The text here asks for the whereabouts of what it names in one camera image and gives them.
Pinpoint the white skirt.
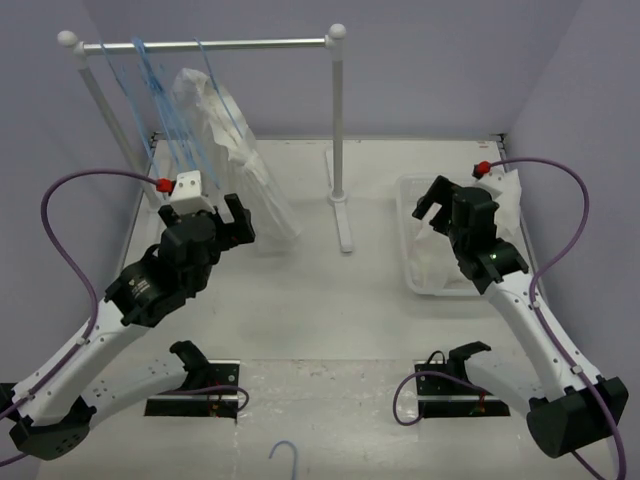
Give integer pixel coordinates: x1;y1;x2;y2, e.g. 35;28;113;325
171;68;302;253

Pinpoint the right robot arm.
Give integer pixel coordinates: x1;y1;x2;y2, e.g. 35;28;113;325
412;176;629;458

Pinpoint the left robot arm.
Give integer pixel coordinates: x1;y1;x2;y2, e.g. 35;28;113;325
1;194;255;461

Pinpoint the blue single hanger far left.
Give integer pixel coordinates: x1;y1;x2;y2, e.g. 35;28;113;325
98;40;156;166

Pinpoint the blue hanger hook foreground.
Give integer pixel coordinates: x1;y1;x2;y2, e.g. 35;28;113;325
268;440;300;480

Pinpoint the white cloth in bin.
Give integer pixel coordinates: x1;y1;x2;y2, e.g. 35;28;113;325
407;169;524;292

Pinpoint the clear plastic bin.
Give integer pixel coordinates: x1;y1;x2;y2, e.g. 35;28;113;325
395;172;524;299

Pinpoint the blue empty hangers bundle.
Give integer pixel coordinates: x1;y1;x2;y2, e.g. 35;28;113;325
131;37;220;188

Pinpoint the white clothes rack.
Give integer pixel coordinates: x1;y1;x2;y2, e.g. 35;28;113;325
57;23;354;254

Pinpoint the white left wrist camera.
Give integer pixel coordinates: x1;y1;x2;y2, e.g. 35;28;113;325
169;170;212;216

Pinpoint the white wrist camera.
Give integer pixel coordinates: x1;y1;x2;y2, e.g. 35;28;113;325
169;170;212;216
473;171;507;201

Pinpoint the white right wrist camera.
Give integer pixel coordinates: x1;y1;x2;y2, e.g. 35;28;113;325
473;171;507;201

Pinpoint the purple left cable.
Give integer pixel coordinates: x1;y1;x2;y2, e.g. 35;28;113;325
0;169;174;466

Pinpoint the purple cable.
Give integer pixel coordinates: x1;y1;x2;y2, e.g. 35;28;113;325
474;157;629;480
0;169;174;466

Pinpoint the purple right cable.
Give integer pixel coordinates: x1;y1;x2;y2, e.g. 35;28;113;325
474;157;629;480

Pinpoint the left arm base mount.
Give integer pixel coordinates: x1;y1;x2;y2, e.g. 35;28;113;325
144;341;249;421

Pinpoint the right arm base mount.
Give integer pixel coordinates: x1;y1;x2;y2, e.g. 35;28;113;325
392;341;511;427

